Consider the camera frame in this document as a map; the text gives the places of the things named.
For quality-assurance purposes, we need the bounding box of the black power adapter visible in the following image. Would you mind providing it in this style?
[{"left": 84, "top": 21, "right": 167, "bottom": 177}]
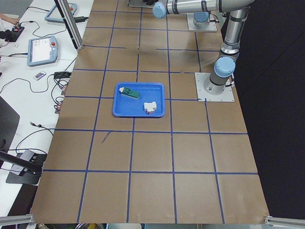
[{"left": 74, "top": 16, "right": 89, "bottom": 23}]

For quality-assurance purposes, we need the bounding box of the near teach pendant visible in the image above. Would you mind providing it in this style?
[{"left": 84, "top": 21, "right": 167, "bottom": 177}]
[{"left": 27, "top": 36, "right": 58, "bottom": 67}]

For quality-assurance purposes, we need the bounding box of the white circuit breaker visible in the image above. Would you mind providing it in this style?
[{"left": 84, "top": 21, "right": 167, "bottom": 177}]
[{"left": 143, "top": 101, "right": 157, "bottom": 115}]

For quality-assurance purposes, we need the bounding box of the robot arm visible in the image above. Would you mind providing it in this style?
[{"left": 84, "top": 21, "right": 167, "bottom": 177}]
[
  {"left": 193, "top": 12, "right": 215, "bottom": 30},
  {"left": 147, "top": 0, "right": 253, "bottom": 95}
]

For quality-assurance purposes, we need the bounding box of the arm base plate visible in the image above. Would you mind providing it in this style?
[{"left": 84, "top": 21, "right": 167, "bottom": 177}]
[
  {"left": 186, "top": 12, "right": 217, "bottom": 32},
  {"left": 194, "top": 73, "right": 234, "bottom": 102}
]

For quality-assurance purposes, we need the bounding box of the green relay module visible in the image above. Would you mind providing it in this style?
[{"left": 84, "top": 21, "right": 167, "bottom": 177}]
[{"left": 119, "top": 87, "right": 140, "bottom": 99}]

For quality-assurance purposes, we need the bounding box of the aluminium frame post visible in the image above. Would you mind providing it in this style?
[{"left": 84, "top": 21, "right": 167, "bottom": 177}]
[{"left": 54, "top": 0, "right": 83, "bottom": 50}]

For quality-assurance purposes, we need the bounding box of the small remote control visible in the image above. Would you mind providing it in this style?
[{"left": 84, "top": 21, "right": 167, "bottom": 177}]
[{"left": 34, "top": 71, "right": 46, "bottom": 81}]

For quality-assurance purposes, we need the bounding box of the blue plastic tray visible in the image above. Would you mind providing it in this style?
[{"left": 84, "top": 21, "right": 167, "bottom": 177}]
[{"left": 112, "top": 82, "right": 166, "bottom": 118}]

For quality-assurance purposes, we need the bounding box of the black camera stand base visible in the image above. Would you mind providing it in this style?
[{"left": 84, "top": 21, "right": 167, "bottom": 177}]
[{"left": 1, "top": 150, "right": 47, "bottom": 185}]

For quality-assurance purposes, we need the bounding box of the far teach pendant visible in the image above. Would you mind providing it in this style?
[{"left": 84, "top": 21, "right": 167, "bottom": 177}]
[{"left": 44, "top": 3, "right": 80, "bottom": 23}]

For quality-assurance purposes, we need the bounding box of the teach pendant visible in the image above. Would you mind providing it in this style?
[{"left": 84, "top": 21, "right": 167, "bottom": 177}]
[
  {"left": 44, "top": 3, "right": 80, "bottom": 23},
  {"left": 27, "top": 36, "right": 58, "bottom": 67}
]

